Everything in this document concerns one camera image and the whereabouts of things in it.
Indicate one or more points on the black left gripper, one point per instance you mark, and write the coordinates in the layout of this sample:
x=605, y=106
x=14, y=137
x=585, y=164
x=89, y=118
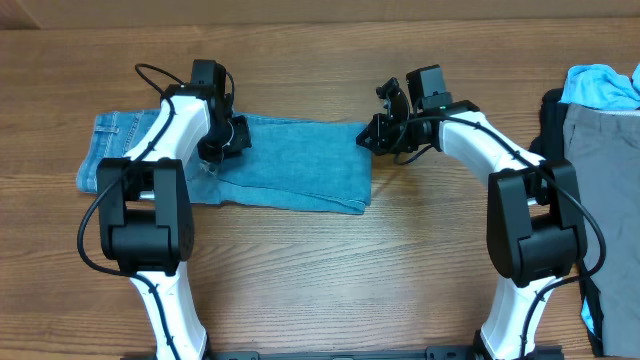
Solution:
x=207, y=152

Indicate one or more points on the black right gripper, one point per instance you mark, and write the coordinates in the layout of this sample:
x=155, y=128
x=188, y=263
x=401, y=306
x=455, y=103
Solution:
x=388, y=132

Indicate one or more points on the light blue denim jeans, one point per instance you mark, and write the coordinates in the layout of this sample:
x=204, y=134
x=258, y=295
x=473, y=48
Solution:
x=293, y=164

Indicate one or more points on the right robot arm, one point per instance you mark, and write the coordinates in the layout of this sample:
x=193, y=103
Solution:
x=535, y=230

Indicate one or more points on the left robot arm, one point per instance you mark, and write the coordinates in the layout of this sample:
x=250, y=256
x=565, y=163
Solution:
x=145, y=214

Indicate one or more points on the black garment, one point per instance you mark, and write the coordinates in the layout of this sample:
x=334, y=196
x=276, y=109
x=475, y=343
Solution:
x=550, y=144

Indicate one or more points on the light blue cloth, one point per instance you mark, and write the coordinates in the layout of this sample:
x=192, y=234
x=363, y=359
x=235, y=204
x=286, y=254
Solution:
x=600, y=87

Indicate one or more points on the grey trousers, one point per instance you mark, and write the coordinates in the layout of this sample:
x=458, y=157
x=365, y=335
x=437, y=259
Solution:
x=604, y=149

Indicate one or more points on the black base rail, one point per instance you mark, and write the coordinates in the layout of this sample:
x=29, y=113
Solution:
x=340, y=355

